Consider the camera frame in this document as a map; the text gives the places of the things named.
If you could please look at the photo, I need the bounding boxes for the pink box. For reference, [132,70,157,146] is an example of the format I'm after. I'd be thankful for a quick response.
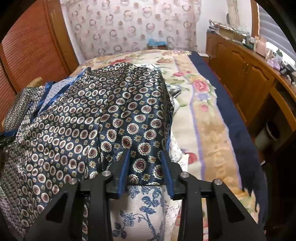
[256,36,267,56]

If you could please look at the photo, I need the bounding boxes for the wooden sideboard cabinet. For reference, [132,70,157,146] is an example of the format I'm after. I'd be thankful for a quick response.
[205,31,296,139]

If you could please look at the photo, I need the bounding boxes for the window blind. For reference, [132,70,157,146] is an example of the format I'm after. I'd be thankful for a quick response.
[257,5,295,55]

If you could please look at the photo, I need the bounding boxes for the navy bed sheet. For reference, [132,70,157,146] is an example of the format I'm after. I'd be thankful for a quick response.
[190,51,269,225]

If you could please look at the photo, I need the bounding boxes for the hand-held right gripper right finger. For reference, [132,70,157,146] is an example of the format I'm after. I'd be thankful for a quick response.
[161,152,266,241]

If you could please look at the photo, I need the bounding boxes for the blue crumpled object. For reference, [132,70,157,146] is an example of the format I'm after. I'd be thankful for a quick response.
[148,38,167,47]

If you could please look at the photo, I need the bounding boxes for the purple plastic bag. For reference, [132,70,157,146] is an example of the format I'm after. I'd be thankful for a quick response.
[267,57,282,70]

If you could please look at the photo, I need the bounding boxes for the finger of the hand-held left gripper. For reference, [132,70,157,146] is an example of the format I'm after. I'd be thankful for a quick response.
[0,131,18,149]

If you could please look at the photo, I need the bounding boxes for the navy medallion print garment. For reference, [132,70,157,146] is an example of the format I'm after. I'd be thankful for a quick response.
[0,62,174,237]

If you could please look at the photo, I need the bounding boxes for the gold embroidered cushion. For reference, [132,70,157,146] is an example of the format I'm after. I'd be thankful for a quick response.
[25,77,47,89]

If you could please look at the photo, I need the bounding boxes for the circle print curtain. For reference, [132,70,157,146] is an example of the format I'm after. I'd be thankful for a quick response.
[60,0,201,61]

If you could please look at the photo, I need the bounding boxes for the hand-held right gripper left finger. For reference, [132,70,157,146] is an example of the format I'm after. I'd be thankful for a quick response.
[23,151,132,241]

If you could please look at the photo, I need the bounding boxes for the white waste bin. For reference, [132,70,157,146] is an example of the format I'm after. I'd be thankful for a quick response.
[255,120,281,151]

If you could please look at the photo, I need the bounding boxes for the white blue floral cloth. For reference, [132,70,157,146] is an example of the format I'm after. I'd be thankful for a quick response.
[109,83,197,241]

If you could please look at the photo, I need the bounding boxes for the wooden louvred wardrobe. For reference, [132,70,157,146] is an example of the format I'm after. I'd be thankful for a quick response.
[0,0,79,130]

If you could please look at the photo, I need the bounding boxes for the black device on sideboard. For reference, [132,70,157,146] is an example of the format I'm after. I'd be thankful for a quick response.
[280,62,296,84]

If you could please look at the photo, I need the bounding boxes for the cream rose print blanket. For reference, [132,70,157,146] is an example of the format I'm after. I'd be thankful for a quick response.
[85,49,259,223]

